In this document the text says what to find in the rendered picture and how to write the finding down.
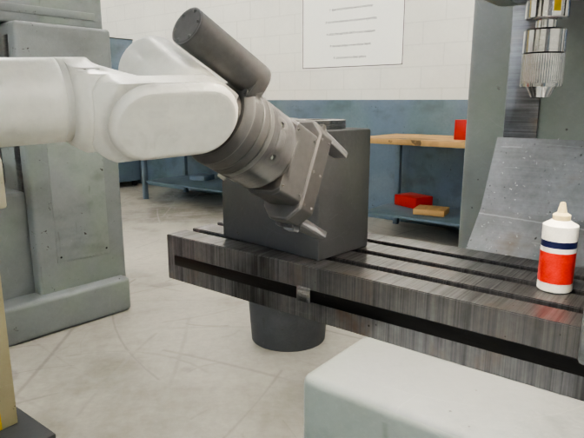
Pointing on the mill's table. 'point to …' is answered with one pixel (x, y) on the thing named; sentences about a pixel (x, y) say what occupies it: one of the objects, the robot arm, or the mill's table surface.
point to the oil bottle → (558, 253)
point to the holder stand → (249, 202)
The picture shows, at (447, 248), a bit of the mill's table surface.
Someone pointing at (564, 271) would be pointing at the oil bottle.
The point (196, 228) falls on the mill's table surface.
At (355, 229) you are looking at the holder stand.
